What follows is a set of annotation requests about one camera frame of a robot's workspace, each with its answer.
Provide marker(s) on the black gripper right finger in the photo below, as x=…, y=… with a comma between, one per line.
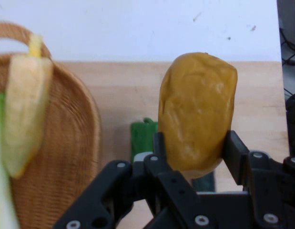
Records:
x=268, y=186

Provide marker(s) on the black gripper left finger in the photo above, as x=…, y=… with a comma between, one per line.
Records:
x=99, y=190

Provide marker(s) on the green bell pepper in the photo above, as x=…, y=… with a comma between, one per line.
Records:
x=142, y=138

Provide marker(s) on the brown-yellow potato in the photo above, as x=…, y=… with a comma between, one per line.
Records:
x=197, y=112

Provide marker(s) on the woven wicker basket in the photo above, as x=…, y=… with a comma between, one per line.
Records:
x=66, y=143

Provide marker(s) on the wooden cutting board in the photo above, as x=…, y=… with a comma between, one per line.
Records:
x=123, y=95

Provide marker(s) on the green and white leek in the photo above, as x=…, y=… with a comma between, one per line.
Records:
x=0, y=167

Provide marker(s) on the yellow corn cob with husk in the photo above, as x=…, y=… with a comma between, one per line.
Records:
x=25, y=114

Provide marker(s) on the black camera stand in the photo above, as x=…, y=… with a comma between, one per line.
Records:
x=293, y=124

